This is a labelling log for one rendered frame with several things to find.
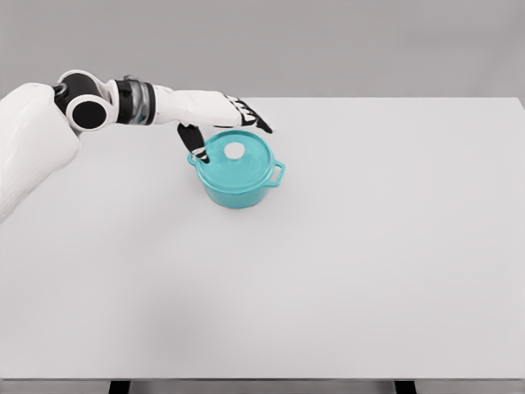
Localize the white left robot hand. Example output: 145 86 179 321
175 89 274 165

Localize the teal pot lid white knob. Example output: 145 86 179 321
196 130 275 192

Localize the teal pot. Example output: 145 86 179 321
186 152 286 209

